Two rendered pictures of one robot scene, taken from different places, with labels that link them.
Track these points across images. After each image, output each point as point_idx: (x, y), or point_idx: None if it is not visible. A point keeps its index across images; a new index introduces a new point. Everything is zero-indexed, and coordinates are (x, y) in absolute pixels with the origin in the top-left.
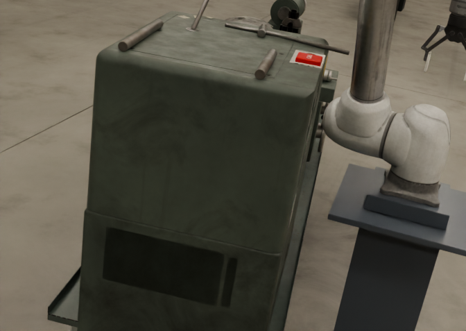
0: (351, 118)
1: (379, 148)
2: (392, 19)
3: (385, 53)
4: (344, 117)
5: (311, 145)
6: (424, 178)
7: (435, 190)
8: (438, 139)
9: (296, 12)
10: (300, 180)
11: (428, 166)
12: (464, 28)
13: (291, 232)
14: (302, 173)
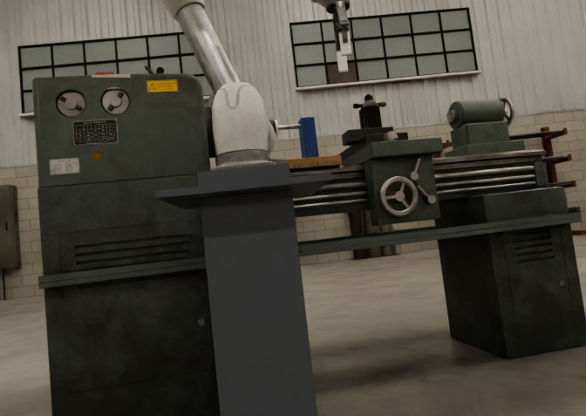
0: None
1: None
2: (195, 31)
3: (205, 59)
4: None
5: (375, 206)
6: (217, 149)
7: (230, 160)
8: (214, 105)
9: (367, 95)
10: (135, 166)
11: (214, 135)
12: (330, 5)
13: (192, 232)
14: (157, 167)
